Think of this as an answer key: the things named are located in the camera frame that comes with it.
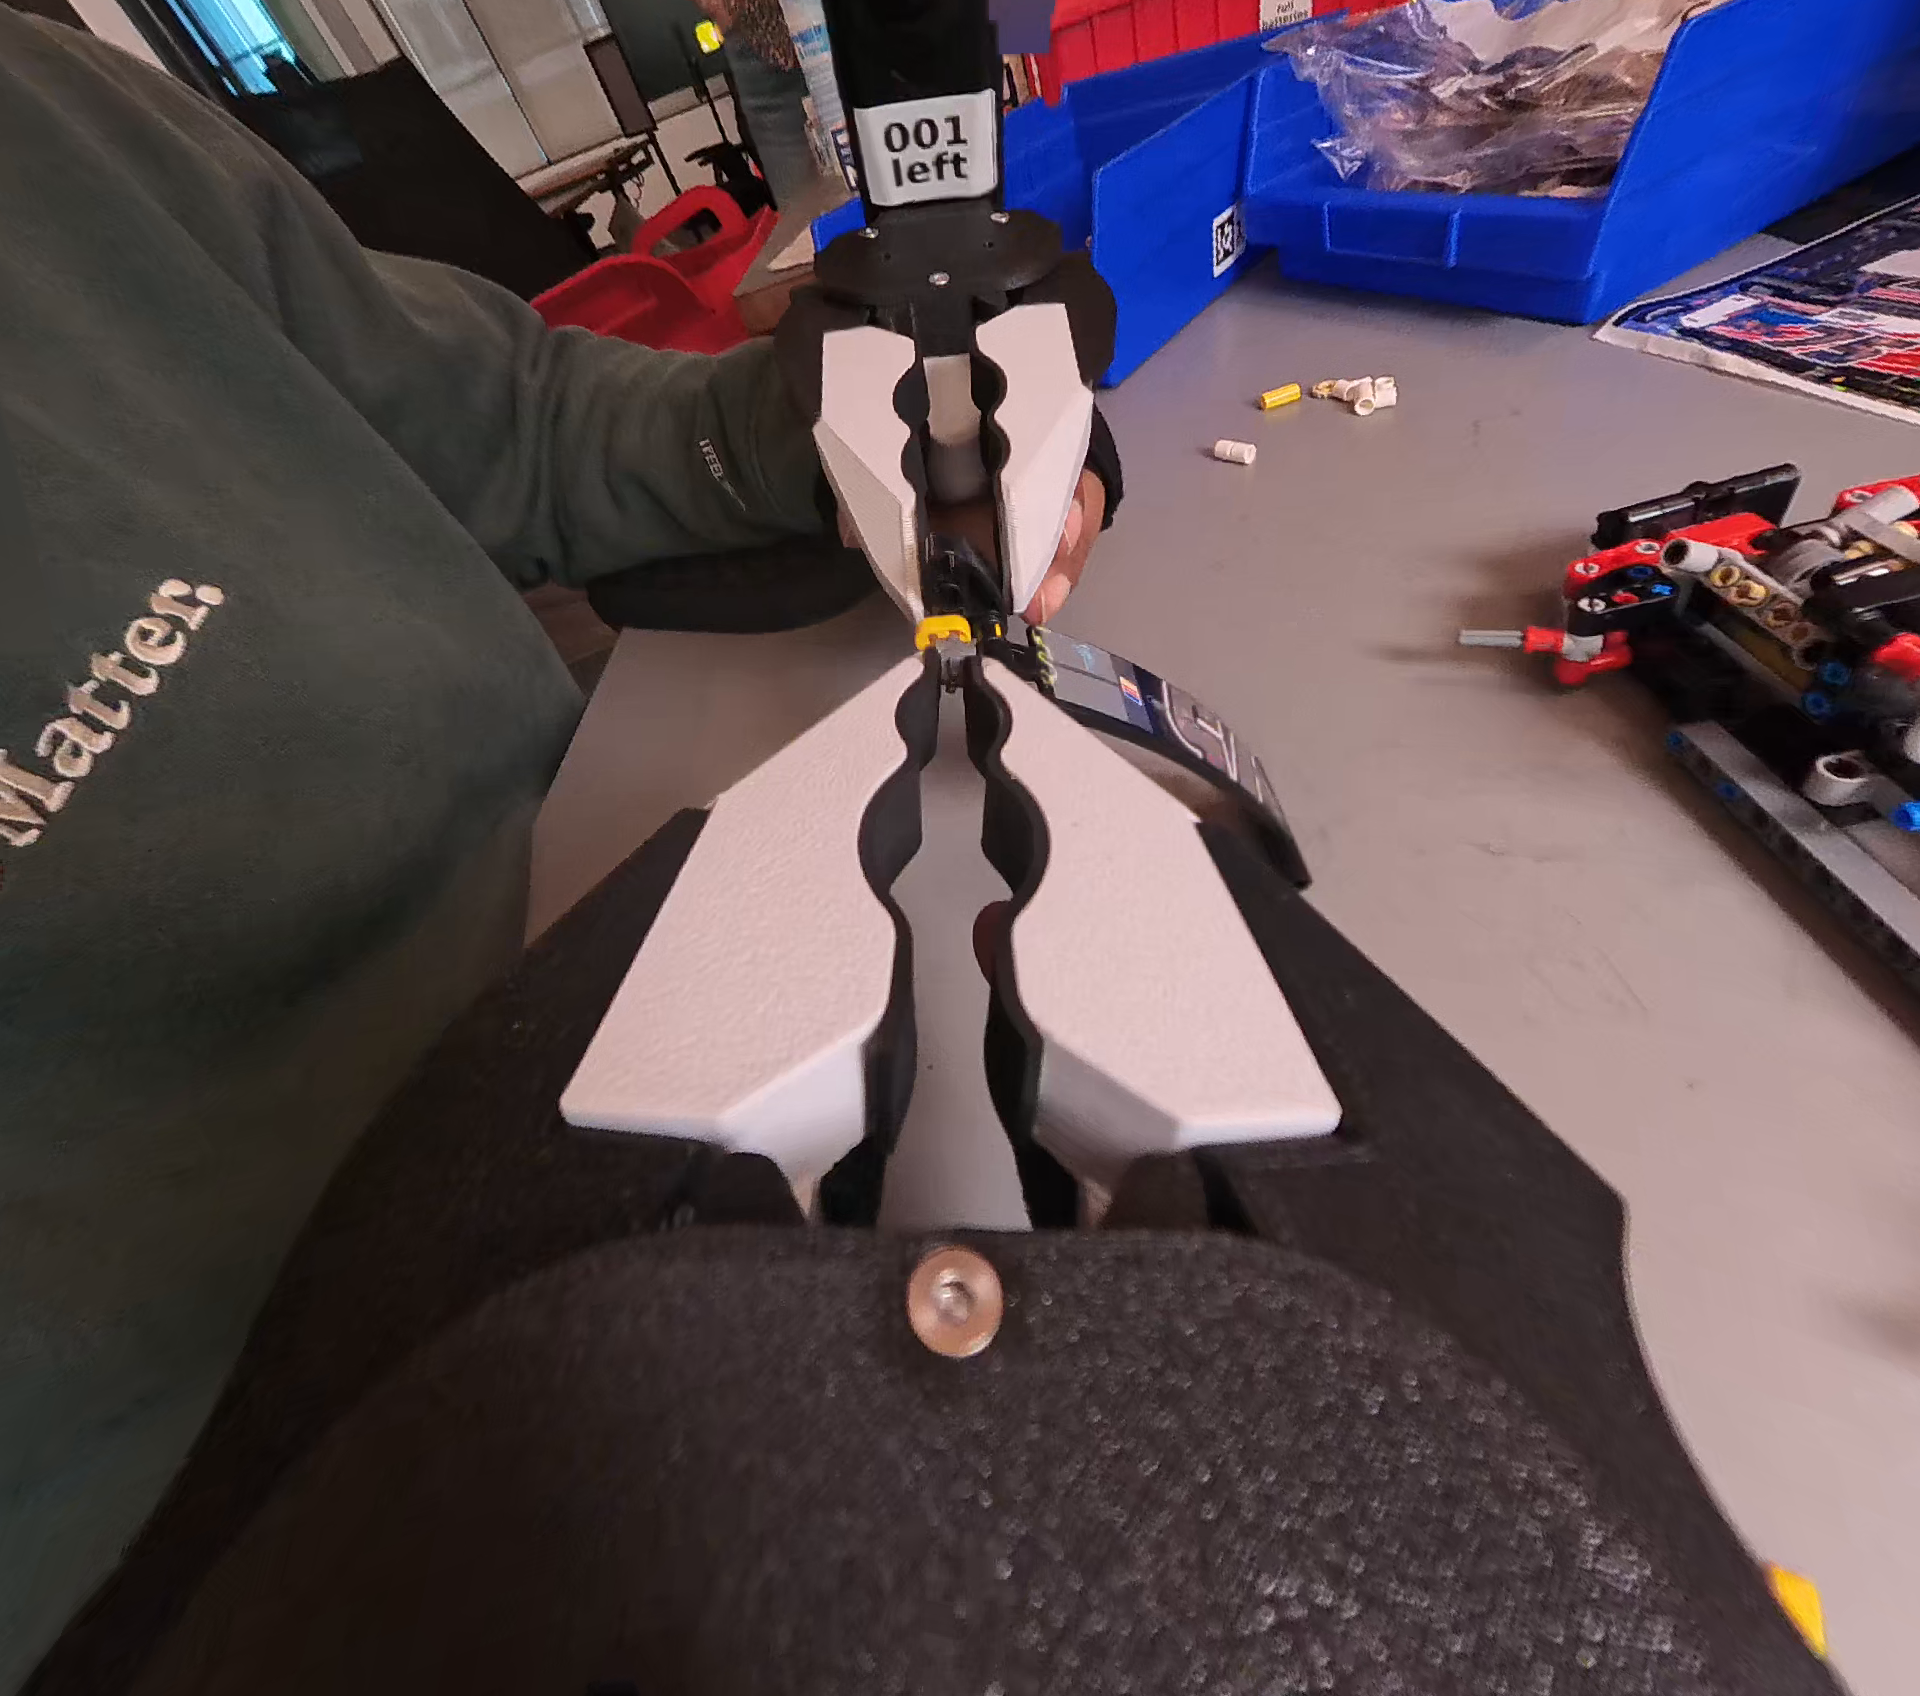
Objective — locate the yellow lego pin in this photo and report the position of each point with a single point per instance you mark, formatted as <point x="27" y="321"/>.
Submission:
<point x="942" y="634"/>

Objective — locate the lego car chassis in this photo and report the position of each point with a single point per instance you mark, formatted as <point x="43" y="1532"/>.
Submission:
<point x="1774" y="615"/>

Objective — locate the black curved lego panel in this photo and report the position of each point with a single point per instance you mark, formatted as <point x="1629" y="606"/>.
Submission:
<point x="1183" y="740"/>

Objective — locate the red basket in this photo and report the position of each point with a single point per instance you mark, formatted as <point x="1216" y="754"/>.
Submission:
<point x="676" y="269"/>

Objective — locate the person's left forearm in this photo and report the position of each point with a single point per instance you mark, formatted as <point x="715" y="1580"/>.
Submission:
<point x="601" y="436"/>

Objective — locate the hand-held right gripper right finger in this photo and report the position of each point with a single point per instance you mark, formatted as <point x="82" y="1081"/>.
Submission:
<point x="1170" y="976"/>

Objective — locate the person's green sweatshirt torso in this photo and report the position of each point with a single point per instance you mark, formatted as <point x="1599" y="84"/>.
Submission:
<point x="225" y="754"/>

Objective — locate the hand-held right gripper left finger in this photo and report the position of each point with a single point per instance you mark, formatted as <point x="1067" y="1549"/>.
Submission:
<point x="736" y="976"/>

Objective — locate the blue bin with white label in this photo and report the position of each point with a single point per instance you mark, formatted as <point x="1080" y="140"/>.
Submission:
<point x="1162" y="223"/>

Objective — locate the colourful instruction booklet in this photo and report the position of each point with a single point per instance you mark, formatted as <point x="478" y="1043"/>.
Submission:
<point x="1799" y="315"/>

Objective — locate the large blue storage bin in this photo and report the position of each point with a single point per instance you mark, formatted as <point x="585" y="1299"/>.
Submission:
<point x="1728" y="151"/>

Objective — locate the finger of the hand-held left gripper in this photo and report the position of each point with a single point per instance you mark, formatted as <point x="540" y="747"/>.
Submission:
<point x="860" y="436"/>
<point x="1042" y="418"/>

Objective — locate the plastic bag of lego parts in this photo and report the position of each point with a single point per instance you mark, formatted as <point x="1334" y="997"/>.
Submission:
<point x="1499" y="76"/>

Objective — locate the person's left hand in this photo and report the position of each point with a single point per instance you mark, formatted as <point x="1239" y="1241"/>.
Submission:
<point x="1075" y="543"/>

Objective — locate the black office chair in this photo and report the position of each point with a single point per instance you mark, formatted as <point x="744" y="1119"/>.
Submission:
<point x="407" y="178"/>

